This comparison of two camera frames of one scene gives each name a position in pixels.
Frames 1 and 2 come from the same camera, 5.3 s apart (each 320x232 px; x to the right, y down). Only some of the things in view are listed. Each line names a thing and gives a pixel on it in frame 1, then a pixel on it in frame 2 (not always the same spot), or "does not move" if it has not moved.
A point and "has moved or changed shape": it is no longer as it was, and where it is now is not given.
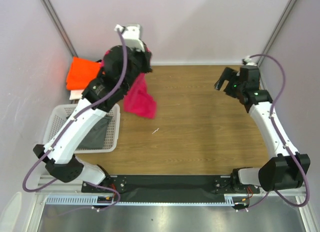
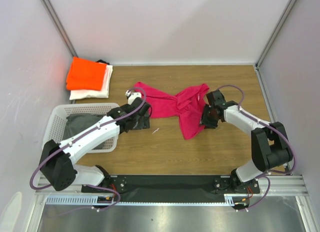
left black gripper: [147, 56] → [144, 122]
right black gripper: [230, 82] → [207, 118]
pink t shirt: [138, 101] has moved or changed shape
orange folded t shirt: [81, 72] does not move
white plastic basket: [110, 143] does not move
